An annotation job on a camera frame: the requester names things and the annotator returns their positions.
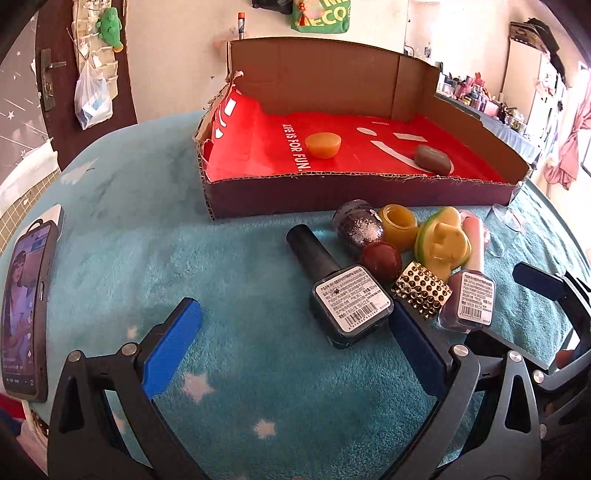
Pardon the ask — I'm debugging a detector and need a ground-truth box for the black smartphone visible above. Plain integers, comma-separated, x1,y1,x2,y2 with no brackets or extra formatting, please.
2,220,61,402

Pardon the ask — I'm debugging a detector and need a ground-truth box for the clear plastic wine glass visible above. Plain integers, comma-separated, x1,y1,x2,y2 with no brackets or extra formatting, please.
485,203,527,257

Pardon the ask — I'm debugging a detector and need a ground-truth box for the red plastic bag liner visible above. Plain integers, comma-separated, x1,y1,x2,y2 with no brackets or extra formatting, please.
203,90,515,185

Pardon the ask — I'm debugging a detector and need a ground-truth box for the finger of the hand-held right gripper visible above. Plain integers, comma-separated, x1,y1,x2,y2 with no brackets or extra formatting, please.
512,261,591,333
464,329,591,416

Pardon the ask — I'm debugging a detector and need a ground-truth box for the black backpack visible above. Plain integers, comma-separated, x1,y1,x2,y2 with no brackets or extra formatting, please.
252,0,294,17

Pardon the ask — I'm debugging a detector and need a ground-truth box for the green plush toy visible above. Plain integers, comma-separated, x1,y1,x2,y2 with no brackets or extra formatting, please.
97,7,124,51

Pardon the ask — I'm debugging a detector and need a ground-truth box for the dark red ball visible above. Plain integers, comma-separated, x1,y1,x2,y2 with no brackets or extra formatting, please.
360,241,403,283

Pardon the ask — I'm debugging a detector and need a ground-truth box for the clear hanging organizer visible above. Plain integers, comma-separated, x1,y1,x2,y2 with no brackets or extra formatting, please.
69,0,121,100

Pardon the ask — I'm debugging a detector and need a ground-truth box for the brown cardboard box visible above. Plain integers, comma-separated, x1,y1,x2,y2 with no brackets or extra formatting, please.
193,37,534,222

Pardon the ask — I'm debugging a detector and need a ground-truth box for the pink hanging cloth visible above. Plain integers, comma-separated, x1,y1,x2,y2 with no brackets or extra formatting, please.
542,99,591,190

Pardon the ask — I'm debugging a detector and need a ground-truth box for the pink nail polish bottle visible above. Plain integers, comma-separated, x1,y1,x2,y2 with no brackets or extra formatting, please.
438,215,497,333

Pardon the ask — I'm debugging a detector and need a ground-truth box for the metal door handle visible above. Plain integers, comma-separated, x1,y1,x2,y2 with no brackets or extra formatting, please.
39,48,68,112

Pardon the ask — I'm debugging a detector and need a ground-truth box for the brown oblong case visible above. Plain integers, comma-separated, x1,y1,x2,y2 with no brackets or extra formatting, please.
413,144,452,176

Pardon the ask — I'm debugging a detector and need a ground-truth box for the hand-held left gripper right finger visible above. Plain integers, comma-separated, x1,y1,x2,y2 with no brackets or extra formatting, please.
390,305,543,480

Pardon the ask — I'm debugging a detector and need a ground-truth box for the white cabinet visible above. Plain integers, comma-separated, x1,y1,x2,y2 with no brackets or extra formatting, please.
501,21,568,139

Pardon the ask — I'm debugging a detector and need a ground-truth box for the yellow ring cup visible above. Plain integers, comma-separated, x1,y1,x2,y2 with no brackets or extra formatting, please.
378,204,419,252

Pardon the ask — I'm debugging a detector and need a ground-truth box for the dark brown door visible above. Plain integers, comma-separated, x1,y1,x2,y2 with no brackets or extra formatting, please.
34,0,139,153

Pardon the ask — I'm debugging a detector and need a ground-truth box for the desk with blue cloth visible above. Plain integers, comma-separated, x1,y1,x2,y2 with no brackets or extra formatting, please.
434,90,541,162

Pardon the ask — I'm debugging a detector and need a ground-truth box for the white plastic bag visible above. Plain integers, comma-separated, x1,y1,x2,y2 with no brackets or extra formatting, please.
74,60,114,131

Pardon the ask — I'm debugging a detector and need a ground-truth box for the gold studded cuff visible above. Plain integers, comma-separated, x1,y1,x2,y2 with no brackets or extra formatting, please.
391,261,453,321

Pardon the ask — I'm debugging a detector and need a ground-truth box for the orange round soap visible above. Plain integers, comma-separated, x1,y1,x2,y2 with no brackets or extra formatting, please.
305,132,343,160

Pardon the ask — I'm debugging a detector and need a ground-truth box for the dark bag on cabinet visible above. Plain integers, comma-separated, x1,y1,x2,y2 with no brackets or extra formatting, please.
510,18,568,70

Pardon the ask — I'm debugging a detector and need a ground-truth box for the green yellow avocado toy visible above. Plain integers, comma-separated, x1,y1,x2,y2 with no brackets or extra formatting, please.
414,207,472,280

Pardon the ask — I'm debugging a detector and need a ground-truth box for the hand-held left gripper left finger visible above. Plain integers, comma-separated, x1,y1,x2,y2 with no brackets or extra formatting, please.
48,298,204,480

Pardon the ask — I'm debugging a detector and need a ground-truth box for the row of cosmetic bottles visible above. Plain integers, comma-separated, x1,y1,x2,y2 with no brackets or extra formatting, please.
438,71,532,134

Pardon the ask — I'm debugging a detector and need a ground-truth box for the dark glitter bottle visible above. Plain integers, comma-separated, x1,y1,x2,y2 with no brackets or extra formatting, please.
331,199,384,254

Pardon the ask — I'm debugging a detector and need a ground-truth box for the black nail polish bottle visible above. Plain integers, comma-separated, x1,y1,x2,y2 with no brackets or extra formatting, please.
285,224,394,349

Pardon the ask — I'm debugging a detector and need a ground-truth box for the green tote bag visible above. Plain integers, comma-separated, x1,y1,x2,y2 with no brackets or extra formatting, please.
292,0,352,34

